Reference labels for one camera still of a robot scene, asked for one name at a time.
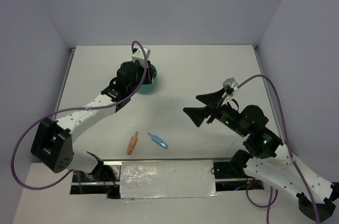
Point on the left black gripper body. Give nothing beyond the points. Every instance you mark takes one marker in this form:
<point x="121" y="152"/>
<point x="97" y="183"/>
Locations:
<point x="140" y="72"/>

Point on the blue highlighter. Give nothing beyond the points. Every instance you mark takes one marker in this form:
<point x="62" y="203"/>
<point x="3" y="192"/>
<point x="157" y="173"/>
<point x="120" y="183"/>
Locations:
<point x="158" y="141"/>

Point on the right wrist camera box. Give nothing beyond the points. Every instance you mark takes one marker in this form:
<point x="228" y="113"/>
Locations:
<point x="230" y="87"/>

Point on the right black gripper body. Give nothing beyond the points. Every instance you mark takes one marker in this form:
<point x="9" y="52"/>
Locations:
<point x="225" y="115"/>

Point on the silver foil sheet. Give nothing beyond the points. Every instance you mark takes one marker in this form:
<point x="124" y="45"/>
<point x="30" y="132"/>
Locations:
<point x="167" y="179"/>

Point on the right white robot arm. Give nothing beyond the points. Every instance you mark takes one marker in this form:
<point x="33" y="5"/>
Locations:
<point x="265" y="156"/>

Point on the teal round desk organizer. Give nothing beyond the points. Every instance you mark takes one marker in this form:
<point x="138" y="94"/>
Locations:
<point x="150" y="81"/>

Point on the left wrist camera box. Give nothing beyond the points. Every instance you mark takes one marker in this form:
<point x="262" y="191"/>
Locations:
<point x="138" y="56"/>

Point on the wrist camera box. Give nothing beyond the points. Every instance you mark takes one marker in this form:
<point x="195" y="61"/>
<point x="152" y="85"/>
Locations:
<point x="230" y="87"/>
<point x="138" y="56"/>

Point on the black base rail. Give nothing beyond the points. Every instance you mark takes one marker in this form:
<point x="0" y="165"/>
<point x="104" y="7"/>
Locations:
<point x="225" y="179"/>

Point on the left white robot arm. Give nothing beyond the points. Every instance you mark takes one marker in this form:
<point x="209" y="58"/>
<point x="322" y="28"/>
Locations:
<point x="53" y="142"/>

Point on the orange highlighter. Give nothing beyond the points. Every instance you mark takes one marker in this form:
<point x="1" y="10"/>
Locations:
<point x="132" y="143"/>

